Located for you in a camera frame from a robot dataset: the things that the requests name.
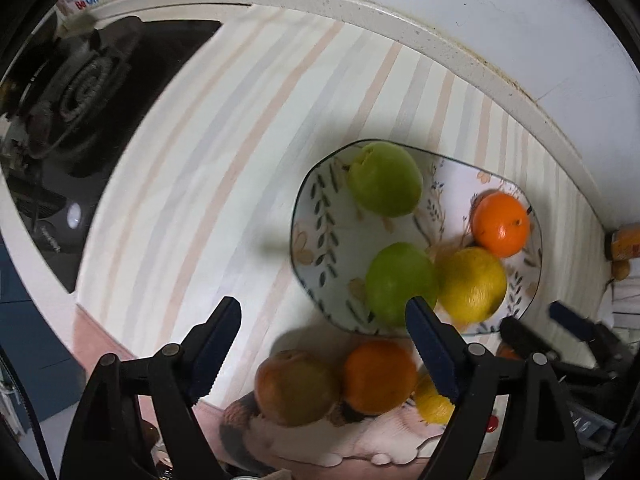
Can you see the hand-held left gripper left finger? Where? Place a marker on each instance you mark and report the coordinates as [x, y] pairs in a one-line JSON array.
[[212, 345]]

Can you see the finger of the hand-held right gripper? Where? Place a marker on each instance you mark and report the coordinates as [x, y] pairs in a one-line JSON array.
[[572, 317], [522, 335]]

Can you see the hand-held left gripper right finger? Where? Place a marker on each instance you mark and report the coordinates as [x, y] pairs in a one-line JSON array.
[[432, 347]]

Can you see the yellow lemon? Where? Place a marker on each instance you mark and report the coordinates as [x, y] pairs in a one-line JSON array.
[[430, 402], [472, 285]]

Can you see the orange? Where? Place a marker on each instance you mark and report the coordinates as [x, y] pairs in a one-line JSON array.
[[380, 377], [500, 225]]

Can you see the brownish green apple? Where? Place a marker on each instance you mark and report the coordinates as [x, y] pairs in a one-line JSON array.
[[297, 387]]

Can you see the pink cartoon printed tray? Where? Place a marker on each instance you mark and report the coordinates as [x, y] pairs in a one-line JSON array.
[[320, 442]]

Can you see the leaf patterned ceramic plate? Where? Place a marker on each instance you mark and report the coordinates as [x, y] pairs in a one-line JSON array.
[[330, 240]]

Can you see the stack of white papers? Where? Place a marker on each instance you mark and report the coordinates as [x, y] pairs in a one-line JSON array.
[[627, 302]]

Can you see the orange jar with dark lid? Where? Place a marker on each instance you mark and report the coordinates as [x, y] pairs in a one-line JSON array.
[[625, 242]]

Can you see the striped table mat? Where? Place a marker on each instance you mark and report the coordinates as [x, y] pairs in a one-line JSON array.
[[225, 160]]

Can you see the black gas stove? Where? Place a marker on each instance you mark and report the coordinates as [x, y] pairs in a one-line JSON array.
[[90, 85]]

